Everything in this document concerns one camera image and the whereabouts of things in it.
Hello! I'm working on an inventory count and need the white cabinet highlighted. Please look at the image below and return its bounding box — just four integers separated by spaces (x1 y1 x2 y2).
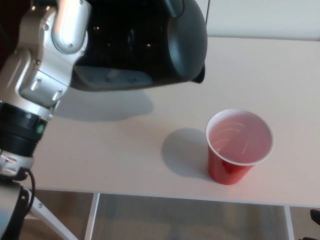
204 0 320 41

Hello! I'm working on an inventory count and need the red plastic cup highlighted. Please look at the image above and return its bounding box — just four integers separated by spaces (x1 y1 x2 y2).
205 107 275 186

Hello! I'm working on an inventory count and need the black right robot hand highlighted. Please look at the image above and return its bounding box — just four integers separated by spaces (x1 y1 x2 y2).
309 208 320 224

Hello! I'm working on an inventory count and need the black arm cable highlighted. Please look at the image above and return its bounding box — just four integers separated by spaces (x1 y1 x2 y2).
22 169 38 217

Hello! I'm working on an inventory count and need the black electric kettle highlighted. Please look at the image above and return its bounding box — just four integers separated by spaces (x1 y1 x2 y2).
70 0 209 93

